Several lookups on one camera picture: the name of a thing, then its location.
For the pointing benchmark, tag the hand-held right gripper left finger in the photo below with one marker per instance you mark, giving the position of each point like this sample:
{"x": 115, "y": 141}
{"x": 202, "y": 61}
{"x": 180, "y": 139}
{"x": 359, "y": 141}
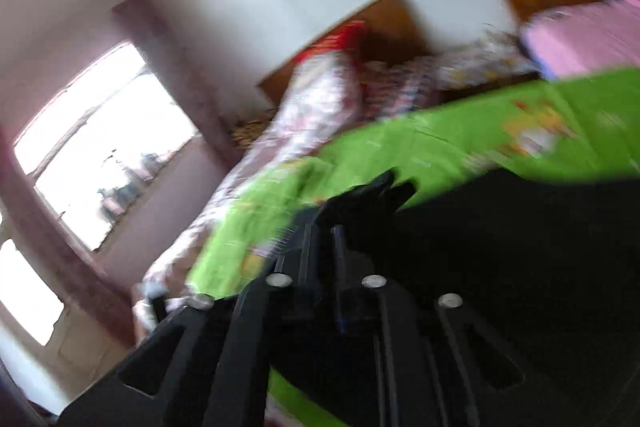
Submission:
{"x": 305, "y": 257}

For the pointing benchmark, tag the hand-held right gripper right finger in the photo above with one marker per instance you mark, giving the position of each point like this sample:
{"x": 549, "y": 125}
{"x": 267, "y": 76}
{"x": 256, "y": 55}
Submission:
{"x": 347, "y": 287}

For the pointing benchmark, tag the black pants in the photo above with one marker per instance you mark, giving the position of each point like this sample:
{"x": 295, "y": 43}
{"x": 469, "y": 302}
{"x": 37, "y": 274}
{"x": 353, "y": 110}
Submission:
{"x": 500, "y": 257}

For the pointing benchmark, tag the tiger plush toy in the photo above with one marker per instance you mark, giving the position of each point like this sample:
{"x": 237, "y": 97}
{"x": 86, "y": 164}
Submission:
{"x": 250, "y": 129}

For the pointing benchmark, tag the pink white patterned quilt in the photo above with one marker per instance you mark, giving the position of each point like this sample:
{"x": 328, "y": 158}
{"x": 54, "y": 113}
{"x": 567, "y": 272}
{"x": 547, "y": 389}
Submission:
{"x": 310, "y": 107}

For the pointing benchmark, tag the green blanket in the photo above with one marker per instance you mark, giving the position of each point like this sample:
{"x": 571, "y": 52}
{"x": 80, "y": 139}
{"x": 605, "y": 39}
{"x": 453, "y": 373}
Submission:
{"x": 450, "y": 132}

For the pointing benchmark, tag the red plaid bed sheet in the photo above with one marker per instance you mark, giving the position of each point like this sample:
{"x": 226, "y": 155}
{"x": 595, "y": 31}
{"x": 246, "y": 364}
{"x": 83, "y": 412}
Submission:
{"x": 400, "y": 87}

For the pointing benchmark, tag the red pillow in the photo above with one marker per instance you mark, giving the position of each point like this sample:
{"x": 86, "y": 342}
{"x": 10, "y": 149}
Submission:
{"x": 345, "y": 39}

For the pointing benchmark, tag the pink curtain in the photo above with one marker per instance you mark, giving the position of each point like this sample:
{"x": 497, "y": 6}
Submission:
{"x": 165, "y": 72}

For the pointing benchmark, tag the window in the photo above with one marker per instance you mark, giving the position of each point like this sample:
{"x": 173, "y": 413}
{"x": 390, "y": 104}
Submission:
{"x": 100, "y": 132}

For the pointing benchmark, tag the small wooden headboard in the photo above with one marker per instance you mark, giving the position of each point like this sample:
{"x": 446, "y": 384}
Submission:
{"x": 390, "y": 22}

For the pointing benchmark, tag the nightstand with floral cloth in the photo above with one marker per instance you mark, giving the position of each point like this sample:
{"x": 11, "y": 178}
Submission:
{"x": 480, "y": 62}

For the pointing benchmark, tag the pink bed sheet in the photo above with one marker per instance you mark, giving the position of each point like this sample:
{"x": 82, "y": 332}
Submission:
{"x": 585, "y": 37}

